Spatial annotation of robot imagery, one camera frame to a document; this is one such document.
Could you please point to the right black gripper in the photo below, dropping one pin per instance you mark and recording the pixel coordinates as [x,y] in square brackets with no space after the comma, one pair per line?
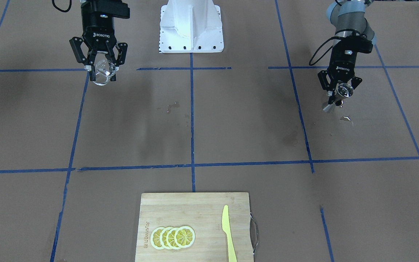
[97,29]

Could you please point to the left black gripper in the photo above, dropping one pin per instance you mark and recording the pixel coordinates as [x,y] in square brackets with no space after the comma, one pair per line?
[343,62]

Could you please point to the steel jigger measuring cup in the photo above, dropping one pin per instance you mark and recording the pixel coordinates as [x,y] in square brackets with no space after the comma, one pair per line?
[338,95]

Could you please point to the clear glass cup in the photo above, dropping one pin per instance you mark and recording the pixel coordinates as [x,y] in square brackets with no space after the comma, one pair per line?
[104,72]

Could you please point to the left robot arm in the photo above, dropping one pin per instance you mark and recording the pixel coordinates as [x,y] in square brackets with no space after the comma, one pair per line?
[348,17]

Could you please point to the yellow plastic knife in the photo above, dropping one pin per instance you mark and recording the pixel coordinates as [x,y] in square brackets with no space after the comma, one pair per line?
[226,226]

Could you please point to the wooden cutting board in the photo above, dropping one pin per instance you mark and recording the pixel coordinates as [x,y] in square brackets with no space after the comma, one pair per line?
[162,213]

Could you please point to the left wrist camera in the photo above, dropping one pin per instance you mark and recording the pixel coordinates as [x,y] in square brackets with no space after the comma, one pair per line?
[353,44]

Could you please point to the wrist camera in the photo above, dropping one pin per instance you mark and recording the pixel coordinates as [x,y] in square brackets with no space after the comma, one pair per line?
[353,44]
[110,8]

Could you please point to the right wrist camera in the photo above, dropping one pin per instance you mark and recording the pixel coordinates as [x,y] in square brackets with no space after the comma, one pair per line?
[110,8]

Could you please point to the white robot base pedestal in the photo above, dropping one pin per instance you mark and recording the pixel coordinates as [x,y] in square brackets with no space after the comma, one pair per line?
[191,26]

